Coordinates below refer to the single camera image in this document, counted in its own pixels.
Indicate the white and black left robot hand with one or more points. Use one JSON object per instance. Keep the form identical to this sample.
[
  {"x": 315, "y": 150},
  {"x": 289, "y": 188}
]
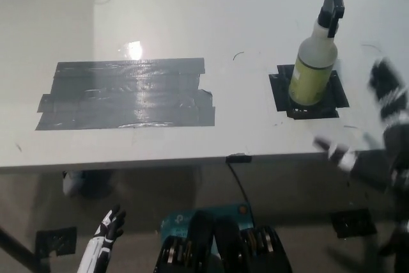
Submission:
[{"x": 99, "y": 247}]

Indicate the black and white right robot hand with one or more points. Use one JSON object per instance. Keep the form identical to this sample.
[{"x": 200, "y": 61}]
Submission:
[{"x": 391, "y": 100}]

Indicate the spray bottle with yellow-green liquid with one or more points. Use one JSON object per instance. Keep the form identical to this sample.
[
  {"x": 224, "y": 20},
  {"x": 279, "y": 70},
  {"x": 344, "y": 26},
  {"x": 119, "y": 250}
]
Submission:
[{"x": 311, "y": 74}]

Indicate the black floor tape piece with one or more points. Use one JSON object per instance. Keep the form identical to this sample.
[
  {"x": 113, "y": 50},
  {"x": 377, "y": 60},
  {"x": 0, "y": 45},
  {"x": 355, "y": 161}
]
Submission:
[
  {"x": 353, "y": 223},
  {"x": 56, "y": 241}
]

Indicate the black square tape mark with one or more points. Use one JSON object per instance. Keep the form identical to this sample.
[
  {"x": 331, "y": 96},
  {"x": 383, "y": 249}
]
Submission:
[{"x": 338, "y": 94}]

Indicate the white shoe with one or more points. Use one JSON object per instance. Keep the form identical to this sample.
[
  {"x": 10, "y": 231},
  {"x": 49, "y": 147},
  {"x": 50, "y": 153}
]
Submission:
[{"x": 73, "y": 182}]

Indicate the dark metal table leg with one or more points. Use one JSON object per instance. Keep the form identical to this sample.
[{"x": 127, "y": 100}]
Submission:
[{"x": 22, "y": 242}]

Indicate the teal router box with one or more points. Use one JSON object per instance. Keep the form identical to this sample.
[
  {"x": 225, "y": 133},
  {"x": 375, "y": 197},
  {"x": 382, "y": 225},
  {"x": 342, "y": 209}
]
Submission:
[{"x": 179, "y": 222}]

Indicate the large grey tape patch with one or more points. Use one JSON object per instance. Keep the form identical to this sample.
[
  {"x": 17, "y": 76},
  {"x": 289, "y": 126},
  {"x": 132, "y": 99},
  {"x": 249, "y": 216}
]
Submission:
[{"x": 128, "y": 94}]

